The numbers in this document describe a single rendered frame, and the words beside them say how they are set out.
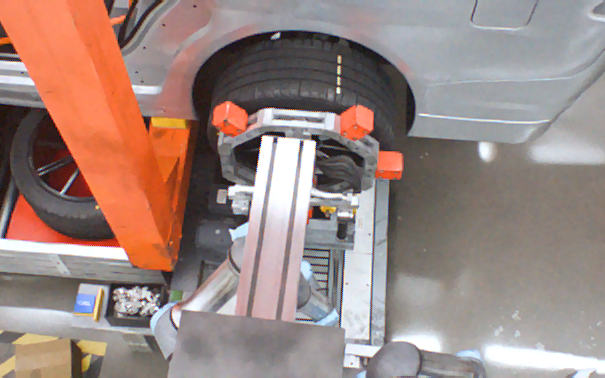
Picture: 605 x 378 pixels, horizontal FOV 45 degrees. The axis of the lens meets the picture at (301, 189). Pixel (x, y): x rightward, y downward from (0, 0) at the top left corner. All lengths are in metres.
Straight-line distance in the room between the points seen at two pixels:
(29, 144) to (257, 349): 2.22
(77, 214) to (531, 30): 1.78
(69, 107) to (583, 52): 1.51
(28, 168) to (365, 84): 1.43
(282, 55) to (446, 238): 1.39
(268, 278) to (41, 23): 0.76
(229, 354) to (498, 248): 2.49
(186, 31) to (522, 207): 1.88
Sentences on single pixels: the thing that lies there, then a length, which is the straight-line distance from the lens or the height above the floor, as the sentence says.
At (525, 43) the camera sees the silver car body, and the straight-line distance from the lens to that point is 2.35.
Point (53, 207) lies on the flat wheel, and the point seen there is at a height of 0.50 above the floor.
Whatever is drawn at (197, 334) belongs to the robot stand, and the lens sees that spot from 1.11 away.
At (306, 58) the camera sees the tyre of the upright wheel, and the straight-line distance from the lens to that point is 2.40.
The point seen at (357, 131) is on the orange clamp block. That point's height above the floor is 1.12.
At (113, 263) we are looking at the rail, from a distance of 3.04.
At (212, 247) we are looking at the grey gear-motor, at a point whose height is 0.39.
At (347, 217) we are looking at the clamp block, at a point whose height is 0.94.
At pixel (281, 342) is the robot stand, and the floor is 2.03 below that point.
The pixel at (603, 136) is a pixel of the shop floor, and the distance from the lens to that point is 3.93.
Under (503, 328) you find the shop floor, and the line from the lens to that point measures 3.34.
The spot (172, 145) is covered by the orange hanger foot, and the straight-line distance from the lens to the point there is 2.83.
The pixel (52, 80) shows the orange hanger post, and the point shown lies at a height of 1.72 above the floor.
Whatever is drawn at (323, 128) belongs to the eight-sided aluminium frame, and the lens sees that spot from 2.32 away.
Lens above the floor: 3.09
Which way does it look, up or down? 63 degrees down
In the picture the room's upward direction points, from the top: 1 degrees clockwise
